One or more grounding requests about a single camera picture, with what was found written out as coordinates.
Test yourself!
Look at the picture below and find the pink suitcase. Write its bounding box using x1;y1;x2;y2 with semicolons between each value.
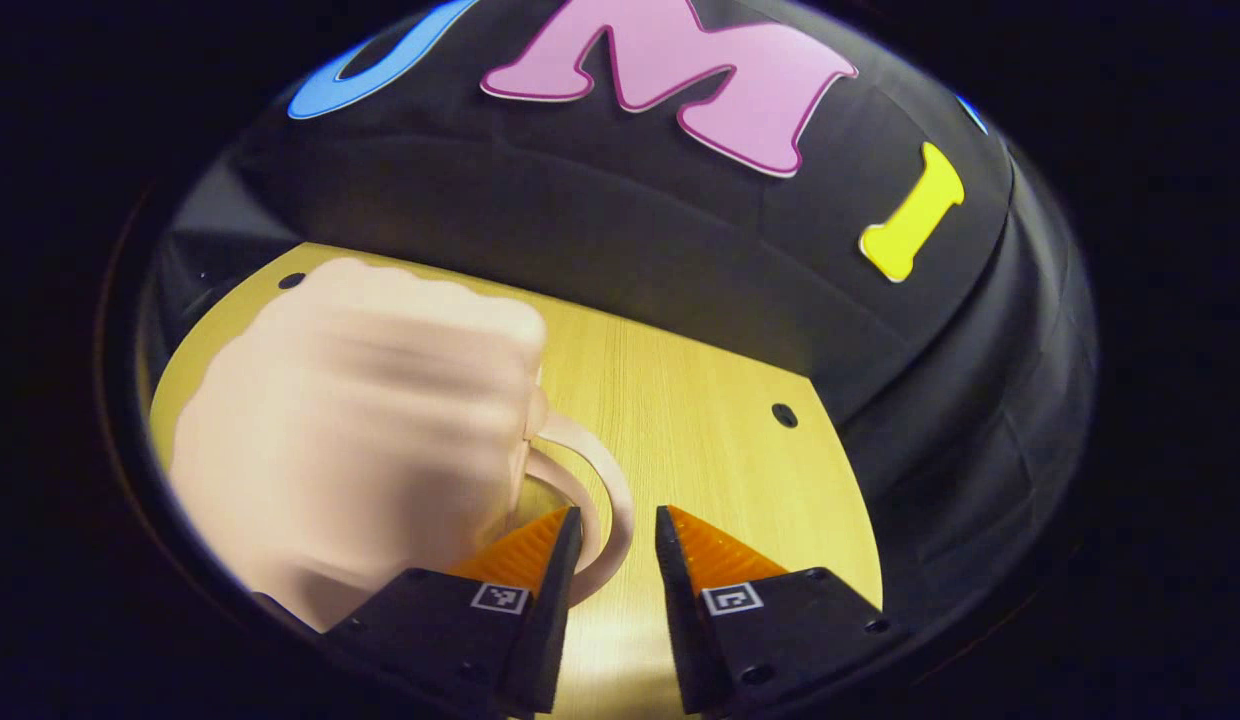
168;257;638;633

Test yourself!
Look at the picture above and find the black backdrop cloth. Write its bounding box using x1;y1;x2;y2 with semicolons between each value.
140;0;1099;621

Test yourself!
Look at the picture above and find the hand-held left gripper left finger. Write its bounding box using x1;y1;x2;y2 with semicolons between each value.
320;506;585;719

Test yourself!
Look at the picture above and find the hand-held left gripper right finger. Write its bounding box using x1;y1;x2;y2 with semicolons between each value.
654;505;913;717

